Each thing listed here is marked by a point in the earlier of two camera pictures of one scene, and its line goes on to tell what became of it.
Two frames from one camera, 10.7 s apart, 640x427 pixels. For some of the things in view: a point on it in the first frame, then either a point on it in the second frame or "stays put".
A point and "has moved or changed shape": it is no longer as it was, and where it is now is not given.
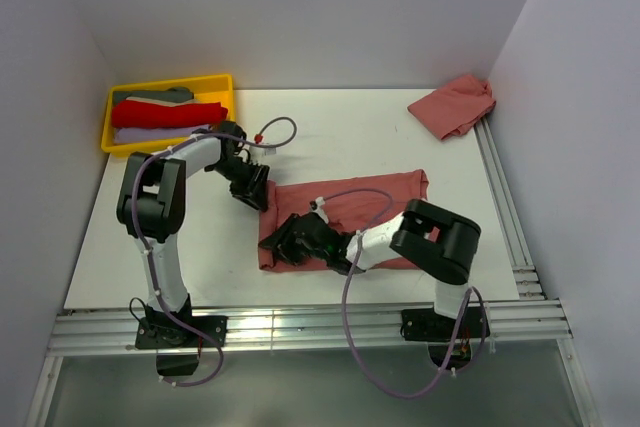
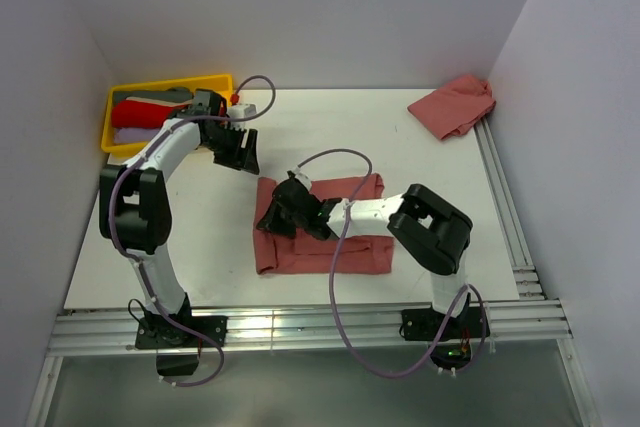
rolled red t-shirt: x=141 y=114 stays put
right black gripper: x=281 y=241 to x=270 y=221
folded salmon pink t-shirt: x=456 y=106 stays put
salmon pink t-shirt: x=349 y=203 has moved or changed shape
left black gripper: x=253 y=192 to x=241 y=158
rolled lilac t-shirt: x=129 y=134 stays put
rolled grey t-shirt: x=174 y=93 stays put
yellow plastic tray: x=212 y=89 stays put
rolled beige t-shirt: x=164 y=103 stays put
